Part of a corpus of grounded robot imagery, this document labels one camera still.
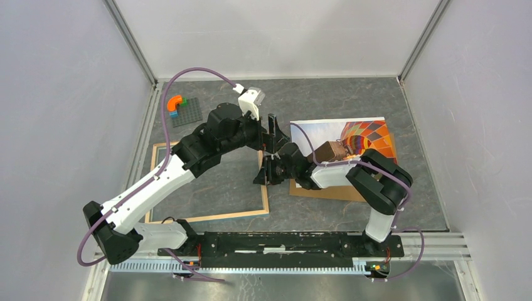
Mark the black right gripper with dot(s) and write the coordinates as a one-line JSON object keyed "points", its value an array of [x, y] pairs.
{"points": [[273, 179]]}

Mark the hot air balloon photo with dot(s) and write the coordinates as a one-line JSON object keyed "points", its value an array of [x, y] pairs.
{"points": [[299, 130]]}

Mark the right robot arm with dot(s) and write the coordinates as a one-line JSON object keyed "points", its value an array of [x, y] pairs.
{"points": [[384, 185]]}

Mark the light wooden picture frame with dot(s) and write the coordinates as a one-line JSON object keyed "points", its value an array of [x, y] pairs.
{"points": [[225, 191]]}

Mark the brown cardboard backing board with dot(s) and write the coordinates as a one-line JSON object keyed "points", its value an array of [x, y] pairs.
{"points": [[332, 193]]}

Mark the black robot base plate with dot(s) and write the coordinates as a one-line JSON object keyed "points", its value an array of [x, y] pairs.
{"points": [[284, 249]]}

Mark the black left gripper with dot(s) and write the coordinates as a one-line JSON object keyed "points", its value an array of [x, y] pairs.
{"points": [[270, 143]]}

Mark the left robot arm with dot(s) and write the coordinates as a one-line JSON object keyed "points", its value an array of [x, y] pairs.
{"points": [[115, 224]]}

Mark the aluminium rail with cable comb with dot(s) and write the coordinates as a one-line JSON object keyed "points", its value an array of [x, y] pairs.
{"points": [[429, 246]]}

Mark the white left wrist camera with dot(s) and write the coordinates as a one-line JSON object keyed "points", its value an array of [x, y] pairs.
{"points": [[249, 100]]}

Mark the orange curved toy block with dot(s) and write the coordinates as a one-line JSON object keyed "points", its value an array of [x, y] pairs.
{"points": [[173, 103]]}

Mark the grey building block baseplate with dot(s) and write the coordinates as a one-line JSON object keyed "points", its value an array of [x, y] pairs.
{"points": [[188, 114]]}

